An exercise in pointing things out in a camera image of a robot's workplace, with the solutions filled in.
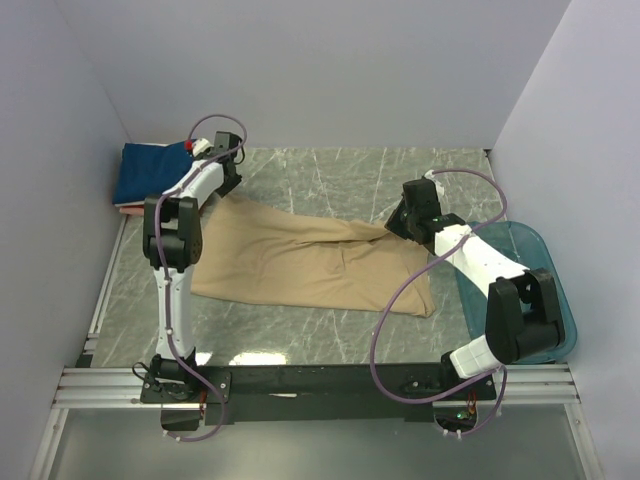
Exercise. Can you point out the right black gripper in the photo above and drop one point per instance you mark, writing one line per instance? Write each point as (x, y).
(393, 223)

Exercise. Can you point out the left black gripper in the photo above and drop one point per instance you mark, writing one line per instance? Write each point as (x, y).
(223, 190)

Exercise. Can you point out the beige t shirt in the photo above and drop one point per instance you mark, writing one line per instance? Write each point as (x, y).
(256, 254)

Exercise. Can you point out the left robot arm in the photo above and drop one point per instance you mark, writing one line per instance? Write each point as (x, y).
(172, 243)

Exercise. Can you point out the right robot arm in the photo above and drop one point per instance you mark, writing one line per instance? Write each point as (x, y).
(464, 363)

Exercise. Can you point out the folded blue t shirt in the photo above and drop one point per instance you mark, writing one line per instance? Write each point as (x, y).
(148, 170)

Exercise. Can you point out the teal plastic bin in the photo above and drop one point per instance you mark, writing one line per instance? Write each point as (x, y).
(511, 299)

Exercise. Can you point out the folded pink t shirt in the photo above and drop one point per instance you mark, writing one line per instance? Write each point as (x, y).
(132, 210)

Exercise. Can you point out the black base beam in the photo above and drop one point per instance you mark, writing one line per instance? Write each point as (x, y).
(304, 393)

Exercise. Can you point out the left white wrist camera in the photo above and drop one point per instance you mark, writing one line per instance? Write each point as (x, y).
(199, 148)

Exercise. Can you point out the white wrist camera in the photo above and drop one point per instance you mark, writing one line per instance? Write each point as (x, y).
(430, 175)
(199, 148)

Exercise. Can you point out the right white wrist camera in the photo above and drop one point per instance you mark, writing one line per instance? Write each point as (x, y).
(430, 175)

